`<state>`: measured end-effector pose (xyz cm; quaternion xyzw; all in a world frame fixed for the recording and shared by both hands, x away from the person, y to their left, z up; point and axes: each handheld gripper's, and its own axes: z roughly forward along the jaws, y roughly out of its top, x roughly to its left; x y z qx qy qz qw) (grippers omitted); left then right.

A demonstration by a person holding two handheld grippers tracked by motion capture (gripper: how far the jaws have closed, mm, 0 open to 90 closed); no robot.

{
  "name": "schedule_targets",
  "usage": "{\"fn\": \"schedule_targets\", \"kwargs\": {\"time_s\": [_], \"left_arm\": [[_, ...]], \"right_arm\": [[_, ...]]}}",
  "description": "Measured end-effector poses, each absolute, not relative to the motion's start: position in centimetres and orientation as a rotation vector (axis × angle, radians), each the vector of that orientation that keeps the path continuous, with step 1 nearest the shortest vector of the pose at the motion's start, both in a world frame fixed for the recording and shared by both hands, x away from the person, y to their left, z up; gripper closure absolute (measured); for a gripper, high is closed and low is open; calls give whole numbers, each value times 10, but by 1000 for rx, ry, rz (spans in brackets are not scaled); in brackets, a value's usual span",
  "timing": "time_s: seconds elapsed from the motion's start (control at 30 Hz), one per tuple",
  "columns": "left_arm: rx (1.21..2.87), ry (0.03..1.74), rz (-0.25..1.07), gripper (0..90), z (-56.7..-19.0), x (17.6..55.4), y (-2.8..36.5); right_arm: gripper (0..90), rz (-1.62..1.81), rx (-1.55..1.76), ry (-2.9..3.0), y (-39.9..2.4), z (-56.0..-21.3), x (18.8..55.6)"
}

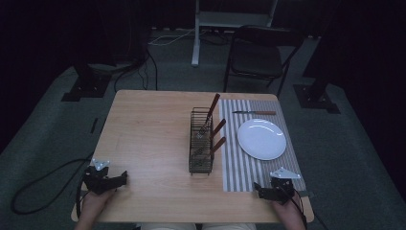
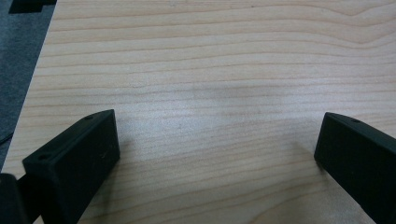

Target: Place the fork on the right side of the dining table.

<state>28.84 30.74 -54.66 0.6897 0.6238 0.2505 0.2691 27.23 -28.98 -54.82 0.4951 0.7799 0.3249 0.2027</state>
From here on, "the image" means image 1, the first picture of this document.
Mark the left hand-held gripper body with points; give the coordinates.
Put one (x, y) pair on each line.
(95, 180)

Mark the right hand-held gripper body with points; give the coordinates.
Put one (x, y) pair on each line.
(282, 188)

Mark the person's left hand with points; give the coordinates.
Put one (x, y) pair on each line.
(94, 202)

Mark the person's right hand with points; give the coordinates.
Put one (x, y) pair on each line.
(288, 214)

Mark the grey striped placemat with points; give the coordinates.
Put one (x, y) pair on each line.
(236, 172)

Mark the white round plate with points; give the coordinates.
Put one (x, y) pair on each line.
(261, 139)

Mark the small black floor object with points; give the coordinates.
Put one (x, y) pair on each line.
(94, 126)

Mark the black stand base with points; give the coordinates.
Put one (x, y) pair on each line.
(86, 87)
(314, 99)

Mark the black folding chair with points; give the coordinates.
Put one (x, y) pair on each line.
(255, 59)

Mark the white metal stand frame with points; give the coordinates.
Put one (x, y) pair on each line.
(223, 19)

